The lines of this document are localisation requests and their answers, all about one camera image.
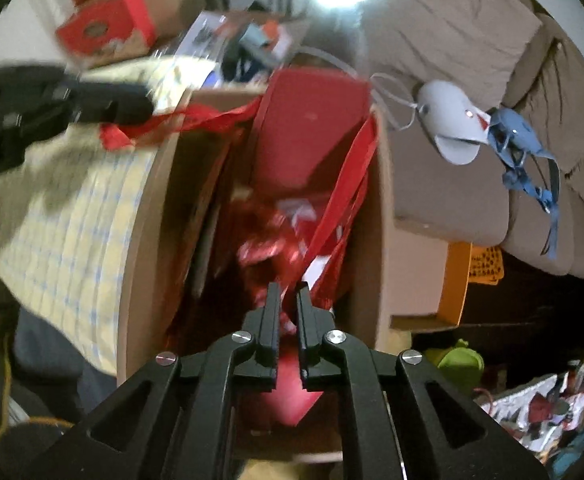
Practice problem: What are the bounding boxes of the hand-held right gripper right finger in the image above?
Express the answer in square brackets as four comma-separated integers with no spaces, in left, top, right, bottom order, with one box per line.
[296,282,550,480]

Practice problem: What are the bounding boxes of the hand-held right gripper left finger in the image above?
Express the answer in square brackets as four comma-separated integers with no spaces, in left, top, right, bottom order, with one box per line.
[22,282,283,480]

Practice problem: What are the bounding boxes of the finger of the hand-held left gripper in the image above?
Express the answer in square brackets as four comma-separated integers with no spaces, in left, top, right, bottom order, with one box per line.
[67,71,154,127]

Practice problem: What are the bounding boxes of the cardboard box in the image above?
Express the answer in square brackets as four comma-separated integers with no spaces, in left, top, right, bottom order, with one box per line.
[117,80,473,466]

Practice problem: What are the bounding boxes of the small red ribbon box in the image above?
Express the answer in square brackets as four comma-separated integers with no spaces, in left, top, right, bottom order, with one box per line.
[99,67,379,313]

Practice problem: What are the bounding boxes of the red chocolate gift box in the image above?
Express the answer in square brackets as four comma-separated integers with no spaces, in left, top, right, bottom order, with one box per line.
[56,0,157,68]

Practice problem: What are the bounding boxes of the yellow checked tablecloth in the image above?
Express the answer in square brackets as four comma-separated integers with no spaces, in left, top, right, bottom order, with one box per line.
[0,55,173,376]

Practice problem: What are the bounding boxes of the green plastic basin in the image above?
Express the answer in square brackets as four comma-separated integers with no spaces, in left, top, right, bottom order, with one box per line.
[424,339,485,396]

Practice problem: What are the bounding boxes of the orange plastic crate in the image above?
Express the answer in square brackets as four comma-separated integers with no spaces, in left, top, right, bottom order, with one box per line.
[467,244,503,287]

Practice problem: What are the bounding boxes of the person's dark clothing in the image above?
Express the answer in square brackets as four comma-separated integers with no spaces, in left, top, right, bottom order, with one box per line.
[14,305,118,411]

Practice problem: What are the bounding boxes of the brown sofa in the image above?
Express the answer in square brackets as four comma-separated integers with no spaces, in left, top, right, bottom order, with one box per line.
[357,0,584,281]

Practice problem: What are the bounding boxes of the white dome device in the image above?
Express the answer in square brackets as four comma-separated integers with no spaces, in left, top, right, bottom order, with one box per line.
[416,80,490,166]

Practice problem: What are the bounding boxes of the brown sofa cushion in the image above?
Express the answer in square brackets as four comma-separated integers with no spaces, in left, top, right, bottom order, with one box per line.
[514,15,584,176]
[372,0,543,96]

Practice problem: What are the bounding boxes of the white cable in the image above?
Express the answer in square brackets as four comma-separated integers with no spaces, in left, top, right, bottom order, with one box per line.
[292,45,423,131]

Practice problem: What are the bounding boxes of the blue strap harness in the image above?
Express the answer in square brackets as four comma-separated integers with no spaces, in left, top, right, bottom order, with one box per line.
[487,107,563,261]

